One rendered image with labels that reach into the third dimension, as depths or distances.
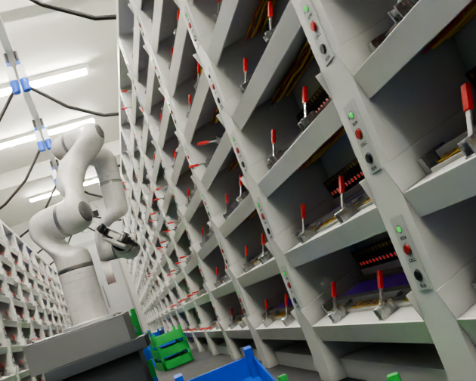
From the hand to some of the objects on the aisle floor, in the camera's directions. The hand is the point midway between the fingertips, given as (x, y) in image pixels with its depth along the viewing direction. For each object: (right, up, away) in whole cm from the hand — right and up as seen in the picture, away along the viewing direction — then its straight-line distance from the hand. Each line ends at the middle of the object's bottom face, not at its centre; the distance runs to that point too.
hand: (112, 232), depth 210 cm
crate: (+45, -35, -80) cm, 98 cm away
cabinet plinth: (+73, -40, -18) cm, 85 cm away
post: (+90, -16, -118) cm, 150 cm away
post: (+78, -32, -52) cm, 99 cm away
